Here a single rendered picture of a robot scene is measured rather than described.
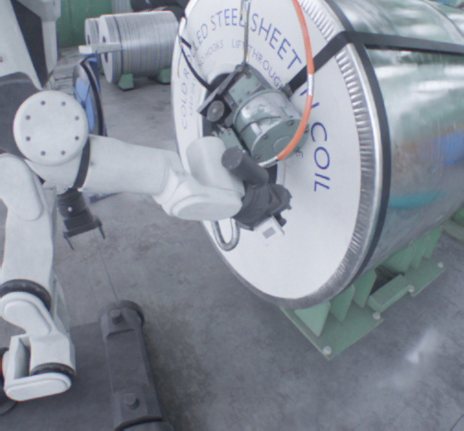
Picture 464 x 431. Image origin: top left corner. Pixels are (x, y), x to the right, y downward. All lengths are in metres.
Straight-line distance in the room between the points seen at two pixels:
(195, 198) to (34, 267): 0.49
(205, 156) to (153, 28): 5.51
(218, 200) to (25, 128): 0.26
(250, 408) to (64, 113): 1.16
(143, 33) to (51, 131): 5.54
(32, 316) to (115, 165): 0.55
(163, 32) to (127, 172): 5.60
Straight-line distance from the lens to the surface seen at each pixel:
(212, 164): 0.49
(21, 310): 0.85
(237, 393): 1.32
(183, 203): 0.43
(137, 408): 1.10
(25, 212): 0.69
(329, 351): 1.43
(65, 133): 0.35
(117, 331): 1.28
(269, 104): 0.71
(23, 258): 0.80
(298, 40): 0.80
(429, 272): 1.99
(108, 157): 0.39
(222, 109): 0.85
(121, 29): 5.83
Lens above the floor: 1.20
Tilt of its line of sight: 32 degrees down
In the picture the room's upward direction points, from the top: straight up
